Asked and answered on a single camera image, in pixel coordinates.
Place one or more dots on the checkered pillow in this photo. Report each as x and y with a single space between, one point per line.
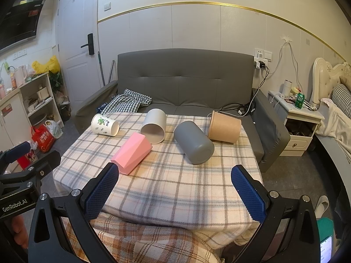
341 96

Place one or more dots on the white door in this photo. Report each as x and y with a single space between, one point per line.
82 77

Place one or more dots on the smartphone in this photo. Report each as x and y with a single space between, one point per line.
326 247

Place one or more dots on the red shopping bag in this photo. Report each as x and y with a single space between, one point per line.
43 138

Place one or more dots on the light grey cup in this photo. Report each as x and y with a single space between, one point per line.
154 126

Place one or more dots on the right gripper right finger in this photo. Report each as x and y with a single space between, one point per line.
288 230

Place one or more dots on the white tumbler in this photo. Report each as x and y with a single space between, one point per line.
287 88

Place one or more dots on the yellow plastic bag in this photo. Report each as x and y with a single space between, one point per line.
52 65

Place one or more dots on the green bottle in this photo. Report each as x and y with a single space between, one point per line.
299 100

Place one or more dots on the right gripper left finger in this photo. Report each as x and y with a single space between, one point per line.
48 240

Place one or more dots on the wall socket with chargers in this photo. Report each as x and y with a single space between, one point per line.
262 58

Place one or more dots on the dark grey cup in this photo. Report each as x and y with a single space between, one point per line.
193 142

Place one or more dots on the white nightstand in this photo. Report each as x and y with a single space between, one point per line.
300 123

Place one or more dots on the white slipper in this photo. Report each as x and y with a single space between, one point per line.
321 206

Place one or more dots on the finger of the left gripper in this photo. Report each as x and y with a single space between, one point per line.
42 167
11 155

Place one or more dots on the orange plaid blanket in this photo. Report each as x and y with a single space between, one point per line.
129 242

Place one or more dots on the white bed sheet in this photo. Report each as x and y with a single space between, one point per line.
335 125

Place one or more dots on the cream bed headboard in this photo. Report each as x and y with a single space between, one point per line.
325 78

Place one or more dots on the plaid tablecloth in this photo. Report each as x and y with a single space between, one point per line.
165 188

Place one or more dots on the tan brown cup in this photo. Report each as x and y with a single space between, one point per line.
224 128

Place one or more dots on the black range hood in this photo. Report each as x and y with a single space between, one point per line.
21 23

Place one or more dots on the white shelf unit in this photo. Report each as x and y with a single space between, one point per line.
39 101

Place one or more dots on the pink angular cup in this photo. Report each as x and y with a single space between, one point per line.
131 153

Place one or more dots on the black door handle lock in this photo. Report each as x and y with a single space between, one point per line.
90 44

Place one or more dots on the grey sofa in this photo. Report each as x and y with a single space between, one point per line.
196 82

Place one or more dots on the white cup green print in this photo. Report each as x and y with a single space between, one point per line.
104 125

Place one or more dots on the checkered green cloth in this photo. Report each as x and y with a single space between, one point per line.
129 101

